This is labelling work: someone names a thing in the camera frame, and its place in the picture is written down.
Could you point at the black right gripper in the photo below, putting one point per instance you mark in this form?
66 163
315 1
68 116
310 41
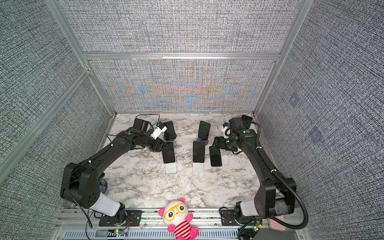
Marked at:
219 141

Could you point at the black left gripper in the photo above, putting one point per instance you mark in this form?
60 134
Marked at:
158 145

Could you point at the black phone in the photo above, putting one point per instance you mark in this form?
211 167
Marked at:
199 151
246 118
204 130
169 154
215 157
170 134

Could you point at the white folding stand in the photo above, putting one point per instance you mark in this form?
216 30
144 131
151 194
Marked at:
198 167
171 168

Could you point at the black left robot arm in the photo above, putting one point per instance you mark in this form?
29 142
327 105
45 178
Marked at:
80 183

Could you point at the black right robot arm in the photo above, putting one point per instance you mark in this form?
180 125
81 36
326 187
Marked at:
276 195

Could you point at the round dark stand centre-right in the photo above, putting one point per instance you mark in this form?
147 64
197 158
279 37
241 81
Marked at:
202 140

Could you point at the dark round fan disc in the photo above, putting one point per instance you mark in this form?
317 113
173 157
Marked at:
103 185

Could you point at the pink white plush toy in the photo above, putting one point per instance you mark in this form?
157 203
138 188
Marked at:
177 218

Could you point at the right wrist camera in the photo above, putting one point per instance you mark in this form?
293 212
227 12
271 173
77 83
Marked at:
226 130

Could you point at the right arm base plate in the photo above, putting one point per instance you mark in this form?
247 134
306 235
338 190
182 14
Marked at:
228 217

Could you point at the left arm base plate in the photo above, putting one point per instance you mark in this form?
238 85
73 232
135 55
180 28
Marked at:
133 218

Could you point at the pink phone on rail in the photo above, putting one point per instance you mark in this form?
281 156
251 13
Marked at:
277 224

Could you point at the aluminium front rail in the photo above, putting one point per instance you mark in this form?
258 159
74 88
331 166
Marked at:
73 225

